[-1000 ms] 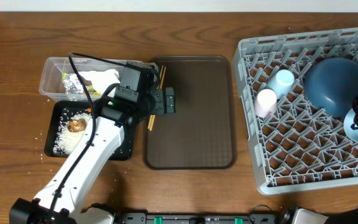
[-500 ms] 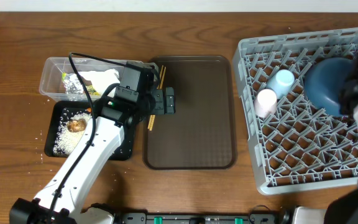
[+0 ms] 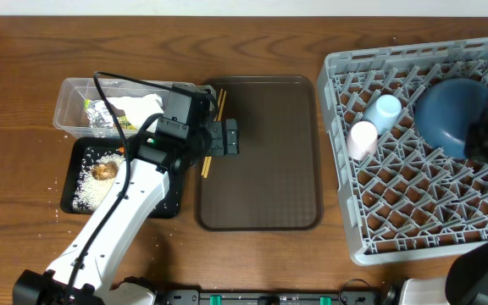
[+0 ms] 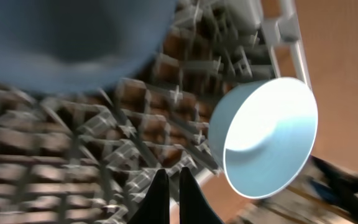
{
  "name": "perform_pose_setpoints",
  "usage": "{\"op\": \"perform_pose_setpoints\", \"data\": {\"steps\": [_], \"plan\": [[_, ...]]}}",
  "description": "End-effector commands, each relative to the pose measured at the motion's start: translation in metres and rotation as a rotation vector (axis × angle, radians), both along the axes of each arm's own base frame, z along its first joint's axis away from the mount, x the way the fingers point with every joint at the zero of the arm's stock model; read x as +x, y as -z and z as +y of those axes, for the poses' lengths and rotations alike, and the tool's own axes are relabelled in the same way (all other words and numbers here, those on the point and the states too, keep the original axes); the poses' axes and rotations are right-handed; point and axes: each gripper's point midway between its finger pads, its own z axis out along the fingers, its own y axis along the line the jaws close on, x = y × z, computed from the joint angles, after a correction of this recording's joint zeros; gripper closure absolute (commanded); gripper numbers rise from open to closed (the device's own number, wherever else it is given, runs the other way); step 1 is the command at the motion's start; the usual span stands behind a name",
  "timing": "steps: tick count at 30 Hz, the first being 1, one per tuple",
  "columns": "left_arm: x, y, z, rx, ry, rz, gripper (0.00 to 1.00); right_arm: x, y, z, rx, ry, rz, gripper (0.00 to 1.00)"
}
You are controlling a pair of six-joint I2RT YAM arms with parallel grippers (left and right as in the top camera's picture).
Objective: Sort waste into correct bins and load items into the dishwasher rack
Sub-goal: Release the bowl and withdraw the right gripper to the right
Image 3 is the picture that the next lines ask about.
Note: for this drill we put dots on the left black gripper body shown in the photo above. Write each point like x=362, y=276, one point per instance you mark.
x=218, y=137

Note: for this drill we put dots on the wooden chopstick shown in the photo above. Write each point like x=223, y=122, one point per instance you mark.
x=207, y=160
x=221, y=103

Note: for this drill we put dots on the foil and yellow snack wrapper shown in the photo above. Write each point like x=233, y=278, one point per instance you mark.
x=99, y=116

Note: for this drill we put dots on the pile of white rice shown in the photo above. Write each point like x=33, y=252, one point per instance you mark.
x=89, y=193

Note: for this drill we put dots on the pink plastic cup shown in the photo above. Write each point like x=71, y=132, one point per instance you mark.
x=361, y=140

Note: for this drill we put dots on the light blue plastic cup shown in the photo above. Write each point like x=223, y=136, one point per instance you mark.
x=383, y=113

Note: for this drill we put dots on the dark blue round plate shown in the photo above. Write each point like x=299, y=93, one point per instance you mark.
x=444, y=113

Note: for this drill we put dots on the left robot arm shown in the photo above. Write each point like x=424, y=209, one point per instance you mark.
x=84, y=272

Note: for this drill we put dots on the grey plastic dishwasher rack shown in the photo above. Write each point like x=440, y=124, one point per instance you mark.
x=409, y=200

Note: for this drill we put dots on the black plastic tray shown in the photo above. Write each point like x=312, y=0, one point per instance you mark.
x=166, y=209

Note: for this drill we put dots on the dark brown serving tray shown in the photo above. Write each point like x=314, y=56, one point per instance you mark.
x=274, y=183

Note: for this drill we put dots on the clear plastic bin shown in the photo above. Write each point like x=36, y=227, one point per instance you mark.
x=70, y=115

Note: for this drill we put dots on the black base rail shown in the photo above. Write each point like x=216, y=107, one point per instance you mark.
x=349, y=294

